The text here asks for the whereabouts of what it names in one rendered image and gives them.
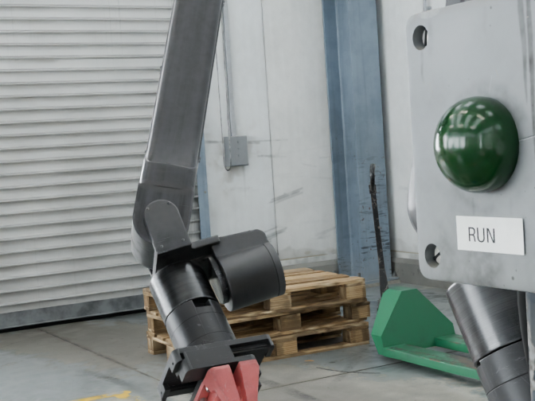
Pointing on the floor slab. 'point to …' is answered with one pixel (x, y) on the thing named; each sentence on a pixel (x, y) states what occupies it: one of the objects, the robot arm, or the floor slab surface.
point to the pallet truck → (413, 321)
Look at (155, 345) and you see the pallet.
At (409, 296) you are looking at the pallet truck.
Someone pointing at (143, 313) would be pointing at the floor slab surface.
